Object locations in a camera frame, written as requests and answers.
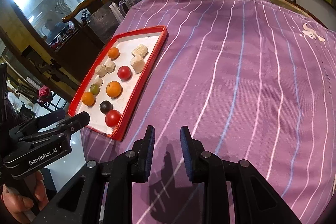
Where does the dark purple plum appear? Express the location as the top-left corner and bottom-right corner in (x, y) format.
(100, 101), (113, 114)

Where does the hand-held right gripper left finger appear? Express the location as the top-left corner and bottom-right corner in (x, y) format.
(31, 125), (155, 224)

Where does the red rimmed white tray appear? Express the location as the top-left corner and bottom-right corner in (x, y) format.
(68, 26), (168, 142)

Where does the purple striped cloth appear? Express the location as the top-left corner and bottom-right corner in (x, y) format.
(80, 0), (336, 224)

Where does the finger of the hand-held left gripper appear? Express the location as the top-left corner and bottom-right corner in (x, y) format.
(19, 112), (90, 146)
(8, 109), (67, 138)

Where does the person's left hand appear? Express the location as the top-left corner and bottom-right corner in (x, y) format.
(0, 172), (49, 224)

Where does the clear glass pitcher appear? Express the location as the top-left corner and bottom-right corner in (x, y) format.
(119, 0), (141, 17)

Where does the red tomato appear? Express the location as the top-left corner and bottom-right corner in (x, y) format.
(117, 66), (132, 81)
(105, 110), (122, 128)

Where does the curved brown wooden chair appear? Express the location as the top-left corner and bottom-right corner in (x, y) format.
(62, 0), (116, 30)

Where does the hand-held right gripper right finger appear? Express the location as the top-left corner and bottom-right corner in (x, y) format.
(180, 126), (302, 224)

